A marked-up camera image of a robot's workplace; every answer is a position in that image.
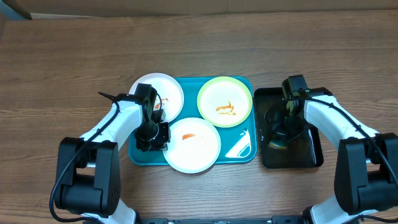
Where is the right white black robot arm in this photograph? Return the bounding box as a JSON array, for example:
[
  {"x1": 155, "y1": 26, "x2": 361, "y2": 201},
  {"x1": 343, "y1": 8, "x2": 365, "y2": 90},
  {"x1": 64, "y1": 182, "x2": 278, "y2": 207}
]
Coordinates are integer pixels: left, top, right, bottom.
[{"x1": 254, "y1": 75, "x2": 397, "y2": 223}]

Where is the white plate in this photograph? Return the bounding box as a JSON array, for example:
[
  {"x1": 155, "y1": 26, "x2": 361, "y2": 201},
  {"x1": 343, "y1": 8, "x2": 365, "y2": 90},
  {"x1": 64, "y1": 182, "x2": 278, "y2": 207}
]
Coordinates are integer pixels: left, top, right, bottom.
[
  {"x1": 129, "y1": 73, "x2": 184, "y2": 123},
  {"x1": 164, "y1": 118, "x2": 221, "y2": 174}
]

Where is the green yellow scrub sponge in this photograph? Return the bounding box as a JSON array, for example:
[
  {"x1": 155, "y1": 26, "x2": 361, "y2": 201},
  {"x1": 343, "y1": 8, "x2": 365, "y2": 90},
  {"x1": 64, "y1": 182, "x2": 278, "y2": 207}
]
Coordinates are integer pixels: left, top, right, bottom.
[{"x1": 269, "y1": 131, "x2": 289, "y2": 149}]

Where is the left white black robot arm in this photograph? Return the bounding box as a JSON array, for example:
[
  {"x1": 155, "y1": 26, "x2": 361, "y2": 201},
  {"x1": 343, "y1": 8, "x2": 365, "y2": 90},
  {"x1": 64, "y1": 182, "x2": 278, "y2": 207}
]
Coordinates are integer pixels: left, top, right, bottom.
[{"x1": 49, "y1": 83, "x2": 170, "y2": 223}]

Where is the black water tray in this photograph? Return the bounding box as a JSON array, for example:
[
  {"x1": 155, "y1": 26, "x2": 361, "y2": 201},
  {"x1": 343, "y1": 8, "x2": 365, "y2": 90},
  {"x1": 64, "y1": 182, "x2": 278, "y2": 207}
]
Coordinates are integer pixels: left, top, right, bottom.
[{"x1": 254, "y1": 87, "x2": 324, "y2": 169}]

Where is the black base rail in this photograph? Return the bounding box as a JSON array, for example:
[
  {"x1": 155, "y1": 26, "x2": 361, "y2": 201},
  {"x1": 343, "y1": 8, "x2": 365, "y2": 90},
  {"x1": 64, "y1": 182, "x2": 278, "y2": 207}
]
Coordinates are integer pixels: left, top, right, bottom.
[{"x1": 136, "y1": 215, "x2": 311, "y2": 224}]

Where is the green rimmed plate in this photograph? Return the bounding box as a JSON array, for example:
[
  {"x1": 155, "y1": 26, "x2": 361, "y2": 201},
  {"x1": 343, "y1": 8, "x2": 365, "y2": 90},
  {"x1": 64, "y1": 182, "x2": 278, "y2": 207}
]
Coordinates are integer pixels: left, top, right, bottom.
[{"x1": 197, "y1": 77, "x2": 252, "y2": 128}]

